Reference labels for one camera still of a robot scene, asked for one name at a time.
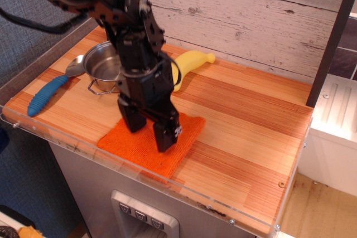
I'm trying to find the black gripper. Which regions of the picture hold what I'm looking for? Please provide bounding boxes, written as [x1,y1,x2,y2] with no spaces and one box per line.
[113,34,182,153]

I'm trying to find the orange knitted napkin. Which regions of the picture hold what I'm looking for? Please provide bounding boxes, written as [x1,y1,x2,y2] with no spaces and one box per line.
[97,113,206,183]

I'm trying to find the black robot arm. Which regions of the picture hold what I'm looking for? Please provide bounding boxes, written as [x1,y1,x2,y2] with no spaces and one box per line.
[49,0,181,152]

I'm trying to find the clear acrylic table guard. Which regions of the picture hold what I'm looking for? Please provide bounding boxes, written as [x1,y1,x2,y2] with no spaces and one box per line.
[3,99,312,237]

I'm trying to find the yellow toy banana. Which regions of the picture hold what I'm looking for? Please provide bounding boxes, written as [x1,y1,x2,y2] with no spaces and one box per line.
[171,51,216,92]

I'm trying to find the silver dispenser button panel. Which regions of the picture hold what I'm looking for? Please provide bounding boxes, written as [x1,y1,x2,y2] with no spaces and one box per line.
[111,190,180,237]

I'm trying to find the yellow object bottom left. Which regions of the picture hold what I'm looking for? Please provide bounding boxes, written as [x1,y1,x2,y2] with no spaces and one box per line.
[18,226,44,238]

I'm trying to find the white toy appliance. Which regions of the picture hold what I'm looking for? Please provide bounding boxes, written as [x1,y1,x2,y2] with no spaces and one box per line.
[298,75,356,196]

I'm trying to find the steel pot with handles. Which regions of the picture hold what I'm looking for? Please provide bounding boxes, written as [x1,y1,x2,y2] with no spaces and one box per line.
[83,41,121,95]

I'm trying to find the blue handled metal spoon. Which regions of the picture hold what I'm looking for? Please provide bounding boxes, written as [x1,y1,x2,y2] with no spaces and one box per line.
[27,55,84,116]

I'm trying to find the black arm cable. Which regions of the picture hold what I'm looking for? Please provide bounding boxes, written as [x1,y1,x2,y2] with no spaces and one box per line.
[0,6,90,35]

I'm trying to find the dark vertical post right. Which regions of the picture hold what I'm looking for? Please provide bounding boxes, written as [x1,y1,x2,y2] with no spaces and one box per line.
[306,0,355,108]

